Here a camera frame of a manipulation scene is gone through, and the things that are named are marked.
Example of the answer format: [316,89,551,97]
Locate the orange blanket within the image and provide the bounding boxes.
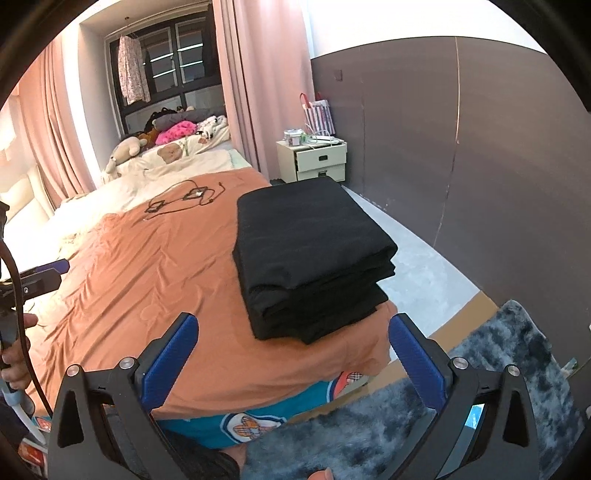
[34,167,393,421]

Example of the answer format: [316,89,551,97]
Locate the grey shaggy rug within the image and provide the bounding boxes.
[242,300,585,480]

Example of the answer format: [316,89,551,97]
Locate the dark window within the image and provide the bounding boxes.
[105,16,227,134]

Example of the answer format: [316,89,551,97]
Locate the person's left hand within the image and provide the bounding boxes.
[0,313,40,391]

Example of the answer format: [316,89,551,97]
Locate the teal printed bed sheet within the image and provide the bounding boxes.
[154,369,377,450]

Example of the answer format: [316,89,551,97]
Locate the floral hanging garment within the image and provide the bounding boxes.
[116,34,152,106]

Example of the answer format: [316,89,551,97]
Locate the black spotted white cloth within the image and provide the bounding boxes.
[196,115,230,139]

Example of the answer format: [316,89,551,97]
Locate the bear print pillow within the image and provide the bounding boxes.
[115,124,232,174]

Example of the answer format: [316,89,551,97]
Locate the dark grey cushion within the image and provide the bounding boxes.
[152,108,225,132]

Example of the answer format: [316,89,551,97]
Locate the cream plush bear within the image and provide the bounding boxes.
[104,137,146,175]

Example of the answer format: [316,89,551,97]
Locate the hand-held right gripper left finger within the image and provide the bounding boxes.
[47,313,199,480]

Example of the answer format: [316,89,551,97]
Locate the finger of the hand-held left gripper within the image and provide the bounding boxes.
[18,258,70,301]

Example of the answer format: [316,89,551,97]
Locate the red packet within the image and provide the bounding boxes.
[18,415,51,467]

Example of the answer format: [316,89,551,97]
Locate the pink fuzzy plush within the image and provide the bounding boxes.
[156,121,197,145]

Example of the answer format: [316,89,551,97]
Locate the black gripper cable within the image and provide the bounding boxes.
[0,242,54,416]

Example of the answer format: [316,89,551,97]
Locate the pink curtain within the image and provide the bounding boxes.
[210,0,315,183]
[14,34,98,204]

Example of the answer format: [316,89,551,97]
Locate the dark grey pants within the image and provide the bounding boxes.
[231,178,399,346]

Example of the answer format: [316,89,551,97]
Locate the black plush toy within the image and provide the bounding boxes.
[141,107,183,139]

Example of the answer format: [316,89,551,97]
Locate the white headboard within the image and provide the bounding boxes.
[0,159,54,222]

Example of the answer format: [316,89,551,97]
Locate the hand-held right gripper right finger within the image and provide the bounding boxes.
[388,313,542,480]

